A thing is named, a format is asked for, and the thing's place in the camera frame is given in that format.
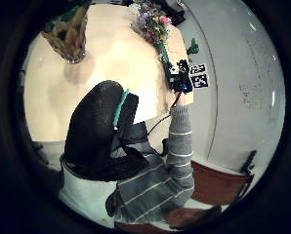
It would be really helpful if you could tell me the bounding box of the brown chair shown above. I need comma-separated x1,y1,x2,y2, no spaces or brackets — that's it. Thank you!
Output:
190,149,258,207

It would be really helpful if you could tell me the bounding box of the white marker cube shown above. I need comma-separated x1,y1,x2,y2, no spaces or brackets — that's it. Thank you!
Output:
187,62,210,89

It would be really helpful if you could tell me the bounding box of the black cable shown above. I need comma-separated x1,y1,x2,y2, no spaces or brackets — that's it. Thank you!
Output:
146,92,183,137

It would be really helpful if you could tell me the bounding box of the the person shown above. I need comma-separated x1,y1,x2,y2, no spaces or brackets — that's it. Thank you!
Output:
105,92,196,226

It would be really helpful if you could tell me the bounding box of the vase with flowers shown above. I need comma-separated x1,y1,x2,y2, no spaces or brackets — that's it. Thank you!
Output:
41,3,91,64

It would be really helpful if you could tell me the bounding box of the colourful flower bouquet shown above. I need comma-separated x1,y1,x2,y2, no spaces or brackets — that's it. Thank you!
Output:
130,1,186,90

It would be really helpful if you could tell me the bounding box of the green leaf sprig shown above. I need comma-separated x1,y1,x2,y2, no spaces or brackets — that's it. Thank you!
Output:
186,37,200,57

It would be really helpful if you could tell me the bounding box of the black object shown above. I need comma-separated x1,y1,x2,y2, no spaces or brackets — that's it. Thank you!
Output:
161,0,187,27

